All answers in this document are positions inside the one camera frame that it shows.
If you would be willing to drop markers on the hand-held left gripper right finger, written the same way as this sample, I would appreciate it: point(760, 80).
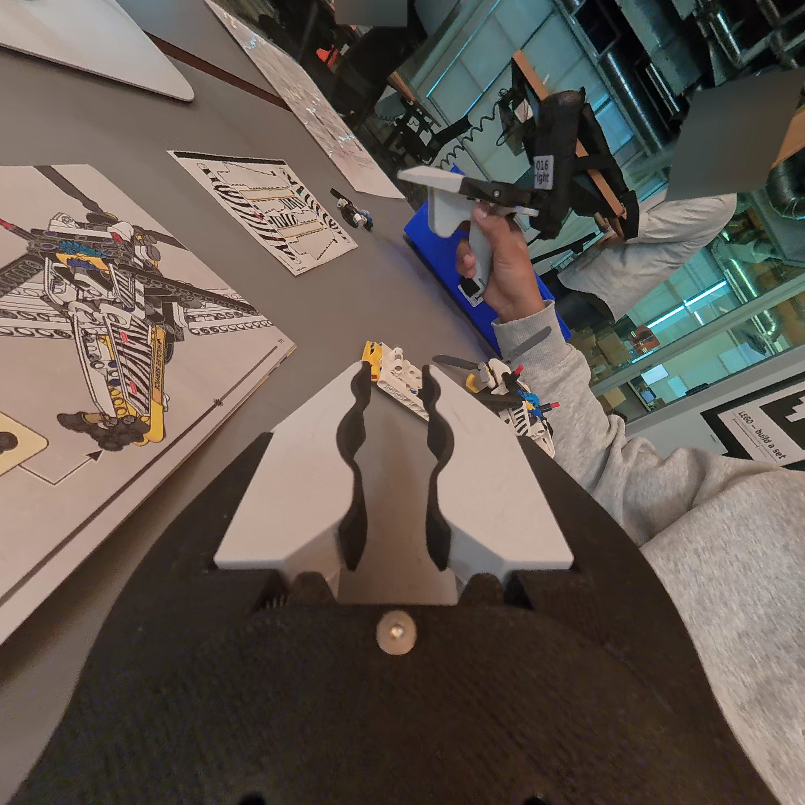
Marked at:
point(503, 497)

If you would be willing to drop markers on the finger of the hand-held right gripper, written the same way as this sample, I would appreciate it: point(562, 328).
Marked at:
point(434, 178)

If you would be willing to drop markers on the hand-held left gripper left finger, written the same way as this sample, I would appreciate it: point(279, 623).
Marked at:
point(295, 497)

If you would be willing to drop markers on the pile of small toy bricks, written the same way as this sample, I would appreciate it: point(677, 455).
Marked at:
point(353, 214)

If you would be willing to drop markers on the toy brick helicopter model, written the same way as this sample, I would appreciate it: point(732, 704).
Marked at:
point(515, 409)

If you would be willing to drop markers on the zebra sticker sheet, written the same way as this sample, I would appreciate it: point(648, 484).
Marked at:
point(264, 207)

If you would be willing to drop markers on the instruction booklet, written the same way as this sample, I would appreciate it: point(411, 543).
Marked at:
point(94, 346)

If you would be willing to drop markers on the person's right forearm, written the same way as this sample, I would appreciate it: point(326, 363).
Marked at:
point(597, 427)

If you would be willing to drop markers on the person's right hand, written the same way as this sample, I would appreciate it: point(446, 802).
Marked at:
point(509, 270)

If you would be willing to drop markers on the blue storage bin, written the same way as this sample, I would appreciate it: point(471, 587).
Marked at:
point(440, 251)

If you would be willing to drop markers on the wooden standing desk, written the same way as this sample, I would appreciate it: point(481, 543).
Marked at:
point(525, 72)

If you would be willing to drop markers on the white printed paper sheet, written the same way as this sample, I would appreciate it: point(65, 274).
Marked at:
point(314, 107)

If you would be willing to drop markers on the stack of cardboard boxes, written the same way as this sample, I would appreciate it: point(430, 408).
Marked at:
point(610, 346)

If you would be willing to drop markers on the black and white marker sign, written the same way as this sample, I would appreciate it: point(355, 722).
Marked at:
point(754, 427)

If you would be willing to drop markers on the silver monitor stand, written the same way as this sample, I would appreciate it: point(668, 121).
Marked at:
point(113, 44)

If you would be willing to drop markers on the silver ventilation duct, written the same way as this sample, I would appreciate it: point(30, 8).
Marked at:
point(629, 94)

